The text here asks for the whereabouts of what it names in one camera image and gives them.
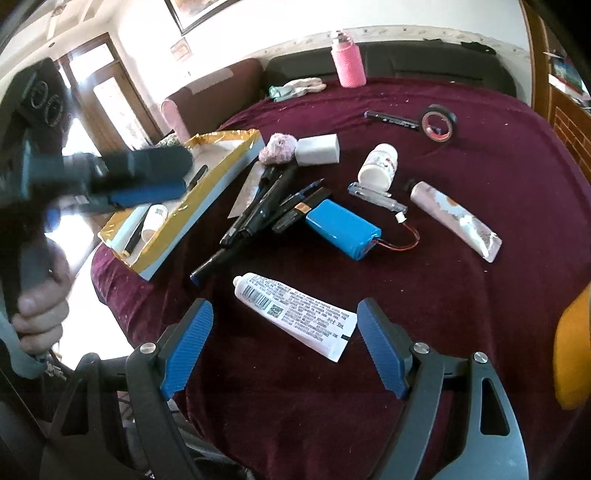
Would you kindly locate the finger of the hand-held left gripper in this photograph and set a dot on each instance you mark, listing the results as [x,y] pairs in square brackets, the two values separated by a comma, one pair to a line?
[147,194]
[152,161]

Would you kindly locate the dark cloth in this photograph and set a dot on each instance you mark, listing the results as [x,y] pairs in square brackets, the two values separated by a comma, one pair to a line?
[478,47]

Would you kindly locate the brown armchair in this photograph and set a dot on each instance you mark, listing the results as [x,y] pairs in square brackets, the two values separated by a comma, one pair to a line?
[221,92]

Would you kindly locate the wooden glass door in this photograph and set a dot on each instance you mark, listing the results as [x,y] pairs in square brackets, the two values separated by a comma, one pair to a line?
[115,92]

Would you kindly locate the thick black marker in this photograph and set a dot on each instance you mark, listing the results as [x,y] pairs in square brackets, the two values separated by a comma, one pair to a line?
[231,254]

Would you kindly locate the white barcode tube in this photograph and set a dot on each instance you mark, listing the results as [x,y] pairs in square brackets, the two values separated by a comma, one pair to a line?
[300,314]

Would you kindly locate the wooden cabinet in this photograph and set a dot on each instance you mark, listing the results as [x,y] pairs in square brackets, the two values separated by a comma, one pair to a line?
[568,124]

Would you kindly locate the clear plastic pen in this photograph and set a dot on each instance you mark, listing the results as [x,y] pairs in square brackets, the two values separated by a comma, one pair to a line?
[374,196]

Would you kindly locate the yellow rounded object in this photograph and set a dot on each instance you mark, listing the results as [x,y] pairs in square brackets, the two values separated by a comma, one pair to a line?
[575,350]

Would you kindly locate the person's left hand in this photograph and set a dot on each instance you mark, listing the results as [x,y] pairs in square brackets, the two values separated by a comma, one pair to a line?
[39,318]

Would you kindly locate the dark printed pen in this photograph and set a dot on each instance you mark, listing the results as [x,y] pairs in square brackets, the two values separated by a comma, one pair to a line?
[392,120]

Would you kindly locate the black pen blue tip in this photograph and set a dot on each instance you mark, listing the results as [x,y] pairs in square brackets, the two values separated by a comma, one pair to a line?
[309,188]

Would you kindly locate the maroon tablecloth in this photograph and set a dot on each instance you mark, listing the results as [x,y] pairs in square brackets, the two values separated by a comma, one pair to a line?
[461,323]

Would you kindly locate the pink cream tube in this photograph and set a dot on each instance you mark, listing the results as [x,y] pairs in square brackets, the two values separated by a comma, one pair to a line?
[457,217]

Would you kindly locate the long black pen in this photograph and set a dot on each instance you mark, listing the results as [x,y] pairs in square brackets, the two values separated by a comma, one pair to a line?
[265,198]

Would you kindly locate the black sofa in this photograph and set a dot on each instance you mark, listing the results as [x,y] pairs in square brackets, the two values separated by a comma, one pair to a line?
[406,60]

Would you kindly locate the blue marker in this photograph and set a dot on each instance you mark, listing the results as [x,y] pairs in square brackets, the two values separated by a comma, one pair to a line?
[341,226]

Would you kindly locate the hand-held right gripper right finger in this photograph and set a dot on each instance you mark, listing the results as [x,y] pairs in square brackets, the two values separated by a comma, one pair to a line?
[381,350]

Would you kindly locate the white pill bottle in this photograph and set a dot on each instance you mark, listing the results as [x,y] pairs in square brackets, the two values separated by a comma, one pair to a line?
[378,168]

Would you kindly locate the small white bottle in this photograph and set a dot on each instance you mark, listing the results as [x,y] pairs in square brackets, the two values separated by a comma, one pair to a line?
[154,224]

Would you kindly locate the white work glove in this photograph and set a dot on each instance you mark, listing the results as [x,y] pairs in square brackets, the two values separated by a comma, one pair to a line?
[300,86]

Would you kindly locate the black tape roll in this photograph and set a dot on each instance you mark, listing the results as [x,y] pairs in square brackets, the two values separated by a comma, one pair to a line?
[438,110]

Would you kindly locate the pink fuzzy pom-pom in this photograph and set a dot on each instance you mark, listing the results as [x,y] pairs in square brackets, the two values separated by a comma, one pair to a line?
[277,147]

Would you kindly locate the black tube orange label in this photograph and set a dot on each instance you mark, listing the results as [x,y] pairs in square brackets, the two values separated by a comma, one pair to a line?
[300,210]

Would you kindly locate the framed wall picture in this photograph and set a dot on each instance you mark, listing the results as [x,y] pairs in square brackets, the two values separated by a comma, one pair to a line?
[194,9]

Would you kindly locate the white tray with yellow tape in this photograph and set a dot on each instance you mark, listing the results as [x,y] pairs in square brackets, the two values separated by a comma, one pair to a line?
[203,207]

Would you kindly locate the small wall plaque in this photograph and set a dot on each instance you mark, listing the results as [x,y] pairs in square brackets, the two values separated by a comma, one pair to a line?
[181,48]

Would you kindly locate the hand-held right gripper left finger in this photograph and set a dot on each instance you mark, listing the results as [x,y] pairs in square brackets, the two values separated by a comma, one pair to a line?
[189,350]

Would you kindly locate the pink water bottle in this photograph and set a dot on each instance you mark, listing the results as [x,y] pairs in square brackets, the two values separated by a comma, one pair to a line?
[348,64]

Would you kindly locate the white power adapter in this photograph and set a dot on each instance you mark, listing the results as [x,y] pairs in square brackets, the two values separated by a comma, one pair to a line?
[318,150]

